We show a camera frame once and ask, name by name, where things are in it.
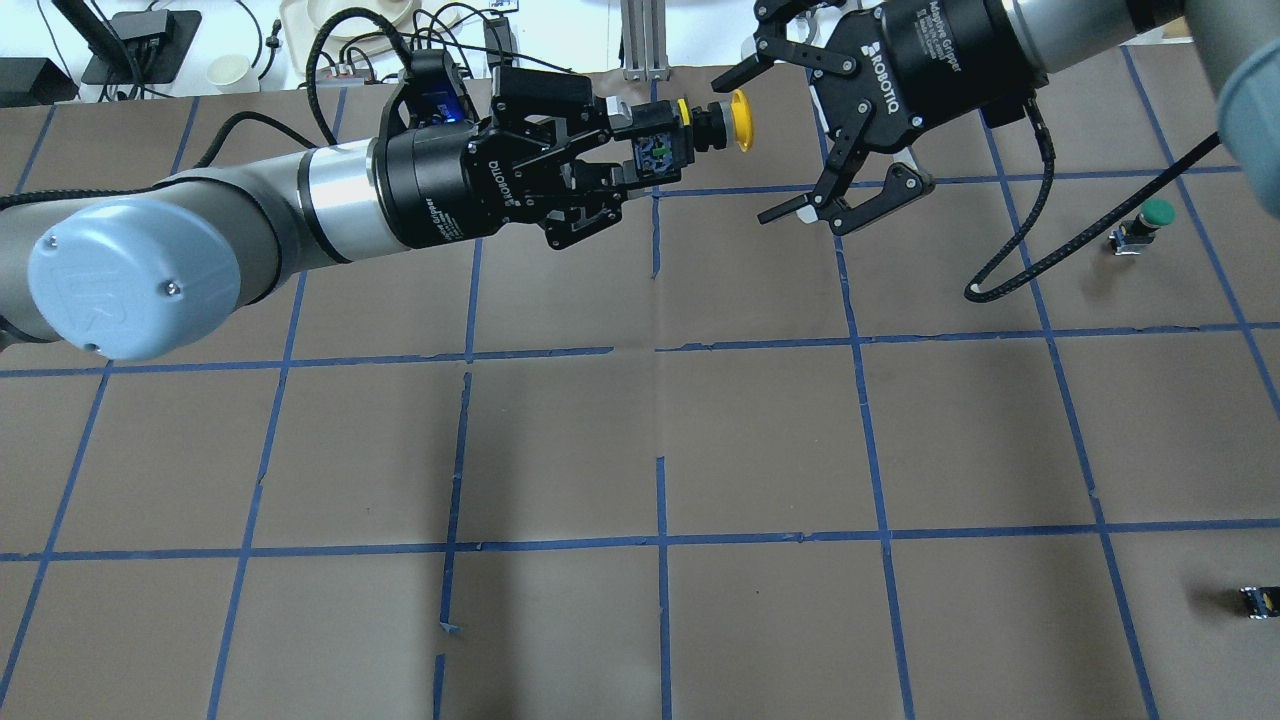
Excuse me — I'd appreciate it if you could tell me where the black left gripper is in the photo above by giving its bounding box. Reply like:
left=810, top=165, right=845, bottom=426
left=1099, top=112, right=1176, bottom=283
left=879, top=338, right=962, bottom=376
left=372, top=67, right=684, bottom=250

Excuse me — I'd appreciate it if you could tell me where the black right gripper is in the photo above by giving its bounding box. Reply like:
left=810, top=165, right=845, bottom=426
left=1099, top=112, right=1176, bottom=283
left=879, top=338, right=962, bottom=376
left=710, top=0, right=1036, bottom=237

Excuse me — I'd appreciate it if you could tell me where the yellow push button switch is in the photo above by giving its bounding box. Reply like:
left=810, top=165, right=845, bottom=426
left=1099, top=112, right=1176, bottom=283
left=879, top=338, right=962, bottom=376
left=614, top=88, right=755, bottom=188

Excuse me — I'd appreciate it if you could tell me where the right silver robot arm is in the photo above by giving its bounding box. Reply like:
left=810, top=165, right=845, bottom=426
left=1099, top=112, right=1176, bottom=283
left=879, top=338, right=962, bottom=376
left=712, top=1, right=1279, bottom=234

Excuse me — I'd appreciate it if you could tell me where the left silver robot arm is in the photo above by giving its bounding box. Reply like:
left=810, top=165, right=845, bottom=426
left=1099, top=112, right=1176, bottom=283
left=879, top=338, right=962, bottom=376
left=1, top=51, right=735, bottom=361

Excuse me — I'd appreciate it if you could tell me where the black monitor stand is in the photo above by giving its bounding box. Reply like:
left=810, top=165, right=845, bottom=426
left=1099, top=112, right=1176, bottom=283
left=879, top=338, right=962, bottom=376
left=52, top=1, right=204, bottom=88

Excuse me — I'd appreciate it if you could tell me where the white paper cup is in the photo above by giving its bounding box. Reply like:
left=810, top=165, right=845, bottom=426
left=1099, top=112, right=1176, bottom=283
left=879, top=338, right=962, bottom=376
left=205, top=54, right=260, bottom=94

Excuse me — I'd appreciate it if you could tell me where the small black contact block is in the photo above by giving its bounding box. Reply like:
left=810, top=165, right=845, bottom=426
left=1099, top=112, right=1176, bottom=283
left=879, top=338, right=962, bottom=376
left=1238, top=585, right=1280, bottom=620

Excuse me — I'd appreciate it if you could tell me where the aluminium frame post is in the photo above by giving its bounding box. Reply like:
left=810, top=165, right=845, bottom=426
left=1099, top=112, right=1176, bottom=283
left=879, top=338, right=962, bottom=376
left=620, top=0, right=669, bottom=82

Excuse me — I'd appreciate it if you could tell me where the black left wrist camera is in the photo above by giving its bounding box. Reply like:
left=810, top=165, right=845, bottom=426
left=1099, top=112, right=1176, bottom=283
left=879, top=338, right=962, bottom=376
left=390, top=49, right=479, bottom=129

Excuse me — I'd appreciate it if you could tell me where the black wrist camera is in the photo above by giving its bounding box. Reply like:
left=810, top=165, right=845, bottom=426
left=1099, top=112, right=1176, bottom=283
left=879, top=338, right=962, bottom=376
left=979, top=88, right=1036, bottom=129
left=390, top=49, right=479, bottom=129

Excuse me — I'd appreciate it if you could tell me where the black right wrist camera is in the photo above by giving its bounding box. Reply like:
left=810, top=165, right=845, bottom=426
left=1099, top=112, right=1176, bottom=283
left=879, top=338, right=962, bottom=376
left=979, top=88, right=1036, bottom=129

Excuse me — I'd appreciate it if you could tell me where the green push button switch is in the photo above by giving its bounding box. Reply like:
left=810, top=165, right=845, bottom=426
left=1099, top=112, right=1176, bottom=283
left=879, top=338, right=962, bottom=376
left=1108, top=197, right=1176, bottom=258

